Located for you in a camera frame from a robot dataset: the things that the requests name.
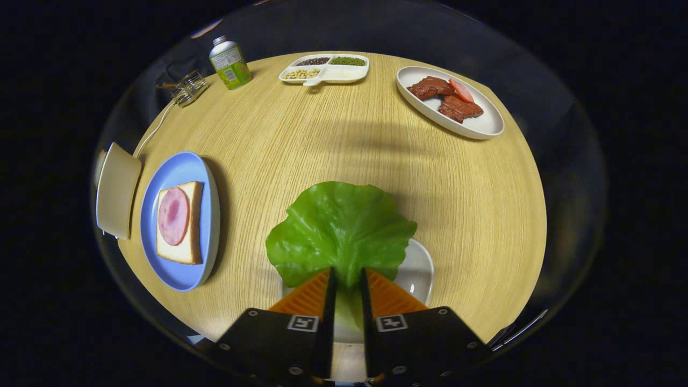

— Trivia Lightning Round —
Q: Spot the white toaster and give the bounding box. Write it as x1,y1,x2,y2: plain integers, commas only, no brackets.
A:
96,142,142,240

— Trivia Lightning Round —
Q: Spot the small white plate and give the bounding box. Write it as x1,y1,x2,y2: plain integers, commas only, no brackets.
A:
279,238,435,345

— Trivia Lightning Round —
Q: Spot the blue plate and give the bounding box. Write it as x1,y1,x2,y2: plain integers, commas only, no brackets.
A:
140,151,221,292

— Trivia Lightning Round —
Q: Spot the white power cable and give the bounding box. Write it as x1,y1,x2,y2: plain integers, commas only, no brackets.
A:
133,99,178,159

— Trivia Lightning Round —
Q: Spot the green lettuce leaf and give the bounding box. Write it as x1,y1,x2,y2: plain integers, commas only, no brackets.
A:
266,181,418,331

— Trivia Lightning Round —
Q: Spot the white oval plate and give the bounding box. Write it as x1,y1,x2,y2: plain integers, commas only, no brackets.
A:
396,66,505,141

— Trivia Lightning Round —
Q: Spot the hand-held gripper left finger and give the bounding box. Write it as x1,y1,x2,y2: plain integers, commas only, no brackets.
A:
211,268,338,385

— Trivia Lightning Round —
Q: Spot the green label metal bottle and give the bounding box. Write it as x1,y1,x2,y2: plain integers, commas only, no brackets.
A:
209,35,253,90

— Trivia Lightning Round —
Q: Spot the metal wire basket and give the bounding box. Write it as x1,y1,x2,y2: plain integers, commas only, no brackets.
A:
171,70,209,108

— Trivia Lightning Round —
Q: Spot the small pink ham slice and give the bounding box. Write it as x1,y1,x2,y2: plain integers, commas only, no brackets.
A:
448,78,475,104

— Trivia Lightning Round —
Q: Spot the white divided dish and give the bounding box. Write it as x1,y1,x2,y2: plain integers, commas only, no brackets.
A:
278,53,370,87

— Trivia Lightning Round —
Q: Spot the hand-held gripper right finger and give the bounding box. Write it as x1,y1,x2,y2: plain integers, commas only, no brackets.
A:
359,267,493,385

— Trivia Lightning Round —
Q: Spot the white bread slice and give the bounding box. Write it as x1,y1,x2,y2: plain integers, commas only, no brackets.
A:
156,181,205,265

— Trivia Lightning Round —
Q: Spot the brown meat slice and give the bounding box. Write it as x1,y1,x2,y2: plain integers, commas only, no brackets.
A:
406,76,455,101
438,94,484,124

